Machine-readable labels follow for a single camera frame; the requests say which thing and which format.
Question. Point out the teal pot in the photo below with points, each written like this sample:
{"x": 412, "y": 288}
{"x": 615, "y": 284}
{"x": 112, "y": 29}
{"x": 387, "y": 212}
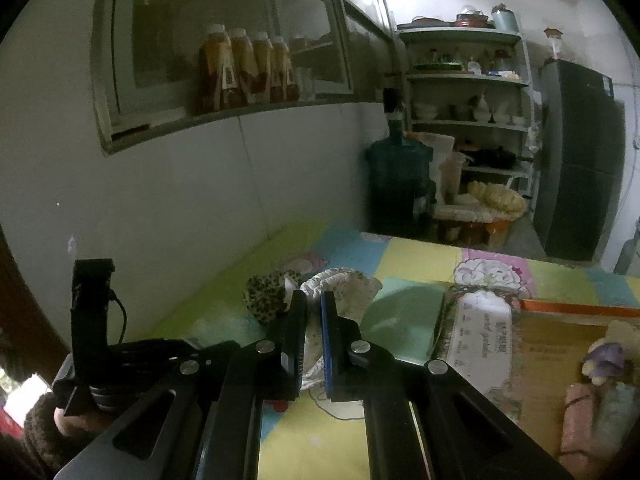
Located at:
{"x": 505, "y": 20}

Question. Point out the purple white plush toy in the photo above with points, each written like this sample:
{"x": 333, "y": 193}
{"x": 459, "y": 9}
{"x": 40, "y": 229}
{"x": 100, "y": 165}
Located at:
{"x": 607, "y": 355}

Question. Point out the yellow dried food pile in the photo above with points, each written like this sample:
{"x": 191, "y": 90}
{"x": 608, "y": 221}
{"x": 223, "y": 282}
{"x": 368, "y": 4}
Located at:
{"x": 497, "y": 200}

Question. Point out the leopard print cloth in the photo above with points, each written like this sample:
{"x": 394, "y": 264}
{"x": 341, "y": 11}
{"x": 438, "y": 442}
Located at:
{"x": 265, "y": 295}

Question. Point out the dark grey fridge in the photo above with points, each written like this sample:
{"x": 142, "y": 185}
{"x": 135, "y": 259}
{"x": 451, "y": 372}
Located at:
{"x": 580, "y": 160}

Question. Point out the sliding glass window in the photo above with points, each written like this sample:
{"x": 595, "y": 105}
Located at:
{"x": 200, "y": 10}

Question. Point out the floral tissue pack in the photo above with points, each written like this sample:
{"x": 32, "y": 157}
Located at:
{"x": 480, "y": 340}

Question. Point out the black pan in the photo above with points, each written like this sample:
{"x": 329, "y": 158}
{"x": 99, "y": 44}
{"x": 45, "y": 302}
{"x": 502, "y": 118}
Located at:
{"x": 492, "y": 157}

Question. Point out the clear plastic bag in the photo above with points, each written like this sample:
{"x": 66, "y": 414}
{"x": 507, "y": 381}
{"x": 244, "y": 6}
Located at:
{"x": 457, "y": 180}

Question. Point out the person's left hand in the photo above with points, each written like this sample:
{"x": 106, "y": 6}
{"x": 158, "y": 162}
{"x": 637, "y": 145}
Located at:
{"x": 70, "y": 420}

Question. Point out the row of white bowls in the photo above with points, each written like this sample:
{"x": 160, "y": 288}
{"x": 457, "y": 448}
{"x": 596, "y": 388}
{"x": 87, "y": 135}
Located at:
{"x": 470, "y": 112}

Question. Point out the person's left forearm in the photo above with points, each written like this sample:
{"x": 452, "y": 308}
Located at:
{"x": 40, "y": 440}

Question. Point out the green white tissue pack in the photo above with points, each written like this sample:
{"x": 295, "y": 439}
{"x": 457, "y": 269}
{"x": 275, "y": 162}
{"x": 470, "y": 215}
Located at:
{"x": 620, "y": 415}

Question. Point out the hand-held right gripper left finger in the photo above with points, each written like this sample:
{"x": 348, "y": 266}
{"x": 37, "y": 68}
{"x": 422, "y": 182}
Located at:
{"x": 292, "y": 350}

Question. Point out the light green box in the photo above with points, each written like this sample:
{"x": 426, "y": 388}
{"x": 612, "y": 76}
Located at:
{"x": 400, "y": 320}

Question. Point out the orange juice bottle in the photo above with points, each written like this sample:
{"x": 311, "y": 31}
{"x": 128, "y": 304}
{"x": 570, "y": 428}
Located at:
{"x": 245, "y": 70}
{"x": 215, "y": 70}
{"x": 262, "y": 67}
{"x": 285, "y": 72}

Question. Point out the glass jar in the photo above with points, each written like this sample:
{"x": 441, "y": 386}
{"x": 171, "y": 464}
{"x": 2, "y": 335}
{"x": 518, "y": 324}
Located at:
{"x": 554, "y": 47}

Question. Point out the white lace-edged cloth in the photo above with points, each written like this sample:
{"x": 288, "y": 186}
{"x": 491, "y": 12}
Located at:
{"x": 345, "y": 285}

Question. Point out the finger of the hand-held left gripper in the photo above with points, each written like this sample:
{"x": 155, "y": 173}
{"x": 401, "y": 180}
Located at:
{"x": 165, "y": 355}

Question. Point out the black water pump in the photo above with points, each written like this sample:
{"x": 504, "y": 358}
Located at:
{"x": 393, "y": 107}

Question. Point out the pink towel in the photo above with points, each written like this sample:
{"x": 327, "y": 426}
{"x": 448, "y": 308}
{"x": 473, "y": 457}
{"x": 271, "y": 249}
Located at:
{"x": 580, "y": 425}

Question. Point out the large water jug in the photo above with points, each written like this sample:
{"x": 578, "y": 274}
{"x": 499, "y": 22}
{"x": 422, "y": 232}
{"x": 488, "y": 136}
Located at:
{"x": 397, "y": 180}

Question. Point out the orange-rimmed cardboard box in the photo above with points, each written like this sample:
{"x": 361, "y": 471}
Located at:
{"x": 550, "y": 350}

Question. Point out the stack of red bowls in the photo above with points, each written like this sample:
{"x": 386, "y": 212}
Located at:
{"x": 472, "y": 20}

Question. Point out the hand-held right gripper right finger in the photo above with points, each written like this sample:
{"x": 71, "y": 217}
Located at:
{"x": 328, "y": 345}

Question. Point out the white shelf rack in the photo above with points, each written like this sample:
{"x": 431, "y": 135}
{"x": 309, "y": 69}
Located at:
{"x": 465, "y": 77}

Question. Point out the white sack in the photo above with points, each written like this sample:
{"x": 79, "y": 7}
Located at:
{"x": 435, "y": 160}

